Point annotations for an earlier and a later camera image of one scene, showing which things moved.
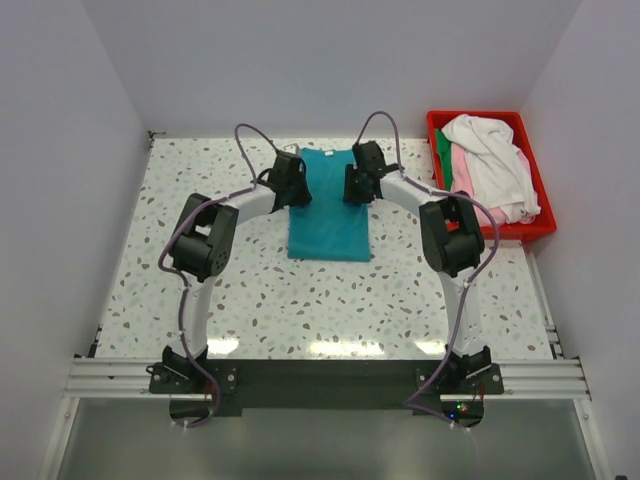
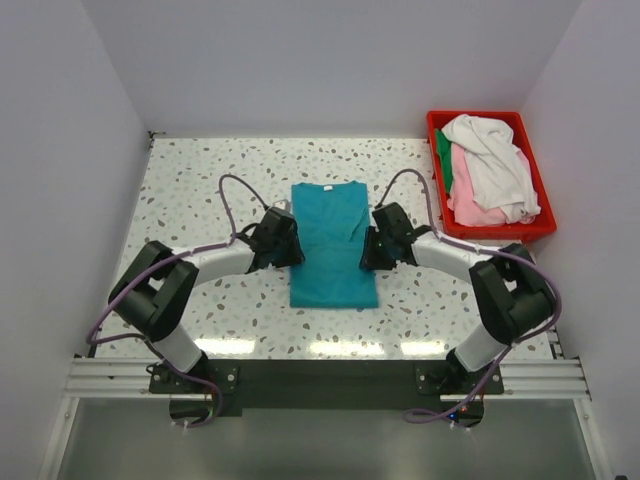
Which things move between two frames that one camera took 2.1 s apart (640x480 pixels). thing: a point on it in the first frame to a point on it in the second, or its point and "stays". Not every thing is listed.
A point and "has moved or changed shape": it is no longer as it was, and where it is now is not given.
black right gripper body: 354,188 to 377,253
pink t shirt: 462,182 stays
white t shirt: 501,179 stays
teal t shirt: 328,228 has moved or changed shape
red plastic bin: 544,229 stays
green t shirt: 444,152 stays
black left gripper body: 298,189 to 286,251
